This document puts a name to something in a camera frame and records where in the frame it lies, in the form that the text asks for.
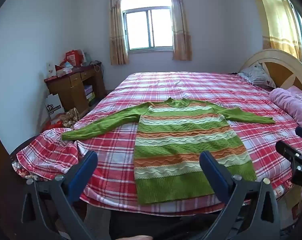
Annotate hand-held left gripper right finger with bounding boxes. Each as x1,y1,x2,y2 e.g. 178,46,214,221
199,151,282,240

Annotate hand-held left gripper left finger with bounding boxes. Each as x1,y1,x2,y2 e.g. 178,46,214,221
20,151,99,240

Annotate green orange striped knit sweater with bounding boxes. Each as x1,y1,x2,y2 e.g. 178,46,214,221
62,98,276,205

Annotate red plaid bed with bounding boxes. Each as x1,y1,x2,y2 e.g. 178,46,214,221
16,71,302,217

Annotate pink fleece blanket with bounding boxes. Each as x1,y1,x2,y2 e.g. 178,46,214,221
269,85,302,131

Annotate floral patterned bag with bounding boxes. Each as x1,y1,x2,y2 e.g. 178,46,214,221
61,107,81,128

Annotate red plastic bag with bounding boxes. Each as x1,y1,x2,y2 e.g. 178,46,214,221
42,120,64,132

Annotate white paper shopping bag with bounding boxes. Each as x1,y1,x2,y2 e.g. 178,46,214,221
44,93,65,120

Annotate stack of boxes under desk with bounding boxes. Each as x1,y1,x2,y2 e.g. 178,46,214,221
84,85,96,106

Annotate patterned grey pillow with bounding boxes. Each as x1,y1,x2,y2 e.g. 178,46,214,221
238,64,277,89

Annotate cream wooden headboard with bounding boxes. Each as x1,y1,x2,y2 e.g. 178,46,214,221
238,49,302,96

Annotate brown wooden desk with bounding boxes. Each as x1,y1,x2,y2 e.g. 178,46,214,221
44,64,107,117

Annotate small white gift bag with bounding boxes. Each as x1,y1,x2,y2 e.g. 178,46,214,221
46,62,57,79

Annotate red gift box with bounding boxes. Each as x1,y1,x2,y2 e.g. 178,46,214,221
64,50,86,67

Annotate yellow sheer curtain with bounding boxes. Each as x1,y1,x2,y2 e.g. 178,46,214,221
255,0,302,61

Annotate beige patterned curtain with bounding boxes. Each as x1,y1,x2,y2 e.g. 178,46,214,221
108,0,130,66
169,0,193,61

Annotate sliding glass window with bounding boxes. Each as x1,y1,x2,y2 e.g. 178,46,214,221
121,0,174,52

